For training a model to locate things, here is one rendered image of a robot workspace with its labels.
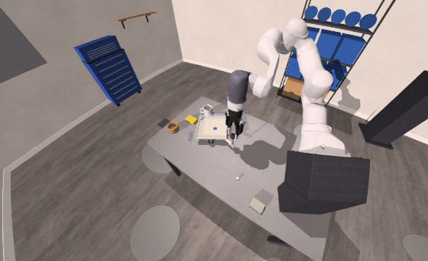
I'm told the white mug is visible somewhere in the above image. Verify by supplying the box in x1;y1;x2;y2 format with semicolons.
200;104;213;114

